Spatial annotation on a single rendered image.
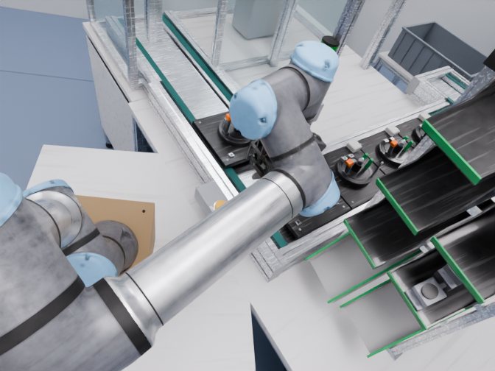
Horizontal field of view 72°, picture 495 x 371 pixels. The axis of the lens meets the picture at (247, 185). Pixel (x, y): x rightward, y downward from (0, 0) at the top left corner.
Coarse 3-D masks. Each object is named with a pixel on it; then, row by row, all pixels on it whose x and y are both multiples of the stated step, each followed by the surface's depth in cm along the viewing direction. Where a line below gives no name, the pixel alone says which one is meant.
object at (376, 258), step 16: (368, 208) 82; (384, 208) 83; (480, 208) 77; (352, 224) 83; (368, 224) 82; (384, 224) 82; (400, 224) 81; (448, 224) 79; (368, 240) 81; (384, 240) 80; (400, 240) 79; (416, 240) 78; (368, 256) 77; (384, 256) 78; (400, 256) 77
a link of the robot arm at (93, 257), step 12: (96, 228) 75; (84, 240) 70; (96, 240) 72; (108, 240) 80; (72, 252) 68; (84, 252) 68; (96, 252) 71; (108, 252) 74; (120, 252) 80; (72, 264) 67; (84, 264) 68; (96, 264) 68; (108, 264) 70; (120, 264) 78; (84, 276) 68; (96, 276) 69
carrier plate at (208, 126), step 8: (224, 112) 133; (200, 120) 127; (208, 120) 128; (216, 120) 129; (200, 128) 125; (208, 128) 126; (216, 128) 126; (208, 136) 123; (216, 136) 124; (208, 144) 122; (216, 144) 121; (224, 144) 122; (216, 152) 119; (224, 152) 120; (232, 152) 121; (240, 152) 121; (224, 160) 118; (232, 160) 118; (240, 160) 119; (224, 168) 118
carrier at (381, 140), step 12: (384, 132) 146; (396, 132) 145; (360, 144) 138; (372, 144) 139; (384, 144) 138; (408, 144) 136; (372, 156) 135; (384, 156) 134; (396, 156) 135; (384, 168) 132; (396, 168) 134
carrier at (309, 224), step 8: (336, 208) 115; (344, 208) 116; (296, 216) 109; (304, 216) 110; (312, 216) 111; (320, 216) 111; (328, 216) 112; (336, 216) 113; (288, 224) 107; (304, 224) 108; (312, 224) 109; (320, 224) 110; (296, 232) 106; (304, 232) 106
